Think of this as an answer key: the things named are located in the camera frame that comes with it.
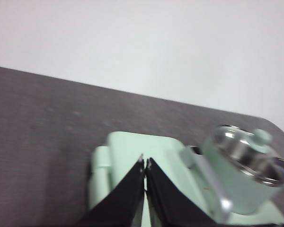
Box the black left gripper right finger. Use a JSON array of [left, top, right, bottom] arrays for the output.
[[145, 157, 218, 227]]

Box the silver griddle cover handle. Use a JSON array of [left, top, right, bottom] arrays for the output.
[[186, 145, 234, 224]]

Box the mint green pot with handle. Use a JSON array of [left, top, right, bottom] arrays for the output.
[[202, 136, 284, 216]]

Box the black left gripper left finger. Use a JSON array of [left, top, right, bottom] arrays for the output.
[[77, 154, 146, 227]]

